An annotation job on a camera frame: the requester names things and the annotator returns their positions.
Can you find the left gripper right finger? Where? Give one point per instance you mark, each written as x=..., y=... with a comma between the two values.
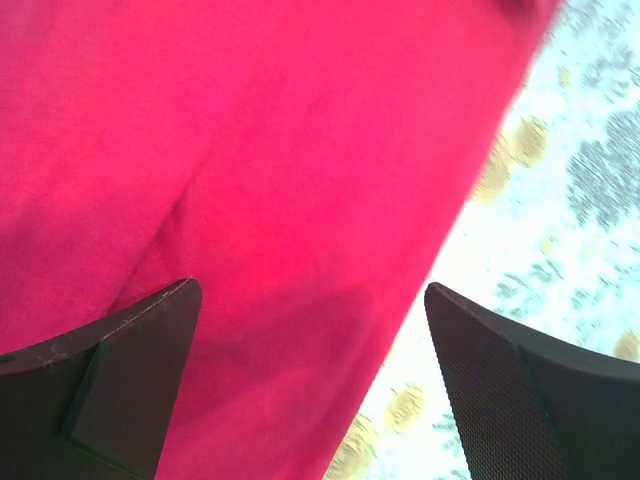
x=528, y=405

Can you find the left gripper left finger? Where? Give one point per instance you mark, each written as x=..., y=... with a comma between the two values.
x=96, y=402

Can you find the pink t shirt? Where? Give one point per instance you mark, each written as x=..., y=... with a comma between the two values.
x=303, y=160

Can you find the floral tablecloth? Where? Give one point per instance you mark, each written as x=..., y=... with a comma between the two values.
x=549, y=239

